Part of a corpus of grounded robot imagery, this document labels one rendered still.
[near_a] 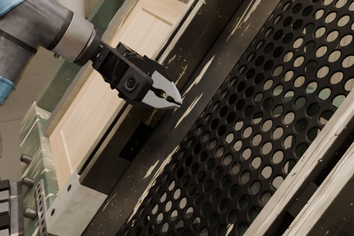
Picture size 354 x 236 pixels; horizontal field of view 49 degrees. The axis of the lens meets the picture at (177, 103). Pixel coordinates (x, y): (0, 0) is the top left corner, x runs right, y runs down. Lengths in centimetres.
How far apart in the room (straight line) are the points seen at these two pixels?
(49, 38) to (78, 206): 37
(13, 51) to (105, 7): 86
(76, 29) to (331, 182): 44
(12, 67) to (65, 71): 86
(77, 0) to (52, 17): 669
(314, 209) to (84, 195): 54
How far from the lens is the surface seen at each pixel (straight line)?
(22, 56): 64
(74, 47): 64
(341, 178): 40
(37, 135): 132
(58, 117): 129
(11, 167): 298
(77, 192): 83
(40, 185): 108
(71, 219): 87
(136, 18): 118
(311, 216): 40
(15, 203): 131
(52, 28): 64
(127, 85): 61
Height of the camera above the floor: 149
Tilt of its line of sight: 23 degrees down
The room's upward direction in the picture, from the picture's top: straight up
